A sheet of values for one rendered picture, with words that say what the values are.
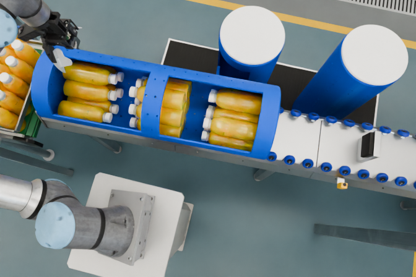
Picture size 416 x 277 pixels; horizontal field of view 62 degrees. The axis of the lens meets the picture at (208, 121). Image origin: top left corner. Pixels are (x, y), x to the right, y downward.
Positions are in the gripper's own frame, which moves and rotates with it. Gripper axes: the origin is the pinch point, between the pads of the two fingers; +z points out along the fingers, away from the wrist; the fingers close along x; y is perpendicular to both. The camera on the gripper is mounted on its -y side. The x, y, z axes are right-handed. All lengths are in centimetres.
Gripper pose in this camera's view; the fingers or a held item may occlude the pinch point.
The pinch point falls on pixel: (69, 52)
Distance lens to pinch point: 123.5
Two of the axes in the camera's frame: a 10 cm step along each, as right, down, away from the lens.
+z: 1.3, 3.0, 9.4
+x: 1.3, -9.5, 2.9
